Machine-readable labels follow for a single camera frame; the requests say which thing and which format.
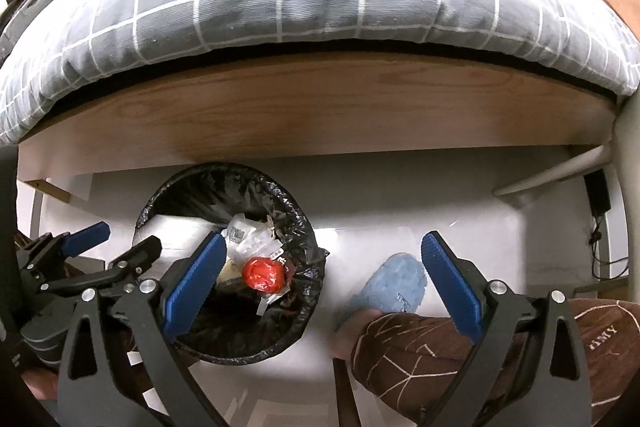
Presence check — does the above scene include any white metal bed leg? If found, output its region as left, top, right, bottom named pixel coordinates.
left=600, top=92, right=640, bottom=283

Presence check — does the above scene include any white diagonal bed brace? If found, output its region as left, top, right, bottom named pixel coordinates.
left=492, top=146, right=613, bottom=208

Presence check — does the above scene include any light blue slipper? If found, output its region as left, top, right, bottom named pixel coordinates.
left=347, top=252, right=428, bottom=315

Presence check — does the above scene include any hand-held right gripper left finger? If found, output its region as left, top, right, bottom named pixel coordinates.
left=56, top=231, right=228, bottom=427

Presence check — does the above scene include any grey plastic case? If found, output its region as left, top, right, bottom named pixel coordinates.
left=0, top=0, right=68, bottom=52

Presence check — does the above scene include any wooden bed frame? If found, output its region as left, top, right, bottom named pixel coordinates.
left=17, top=53, right=618, bottom=208

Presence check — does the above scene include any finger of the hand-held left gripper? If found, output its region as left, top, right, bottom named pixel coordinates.
left=37, top=236, right=163, bottom=295
left=17, top=221, right=112, bottom=278

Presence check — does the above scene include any trash bin with black bag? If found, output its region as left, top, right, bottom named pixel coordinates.
left=131, top=162, right=331, bottom=367

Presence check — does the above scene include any person's right leg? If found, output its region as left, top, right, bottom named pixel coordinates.
left=332, top=298, right=640, bottom=427

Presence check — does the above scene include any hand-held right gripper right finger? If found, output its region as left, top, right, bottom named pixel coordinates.
left=421, top=231, right=593, bottom=427

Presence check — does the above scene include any red plastic bag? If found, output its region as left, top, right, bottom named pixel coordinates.
left=241, top=257, right=287, bottom=294

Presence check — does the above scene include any dark wooden chair frame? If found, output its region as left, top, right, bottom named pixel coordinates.
left=332, top=357, right=363, bottom=427

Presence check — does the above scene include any person's leg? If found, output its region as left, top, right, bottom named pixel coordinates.
left=22, top=367, right=61, bottom=405
left=332, top=298, right=640, bottom=427

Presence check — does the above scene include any black power adapter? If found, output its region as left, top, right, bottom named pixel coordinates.
left=584, top=169, right=613, bottom=215

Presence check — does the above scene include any person's left leg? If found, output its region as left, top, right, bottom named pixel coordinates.
left=22, top=367, right=61, bottom=405

